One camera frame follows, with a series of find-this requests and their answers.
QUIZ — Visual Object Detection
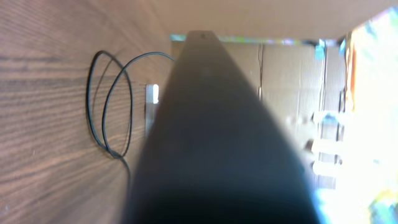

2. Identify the Samsung Galaxy smartphone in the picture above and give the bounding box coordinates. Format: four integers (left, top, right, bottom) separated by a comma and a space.
122, 30, 325, 223

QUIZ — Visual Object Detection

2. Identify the black USB charging cable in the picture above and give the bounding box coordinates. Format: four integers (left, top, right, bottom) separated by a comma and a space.
86, 50, 175, 187

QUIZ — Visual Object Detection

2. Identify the white power strip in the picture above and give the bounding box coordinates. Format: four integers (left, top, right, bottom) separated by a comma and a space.
145, 84, 159, 137

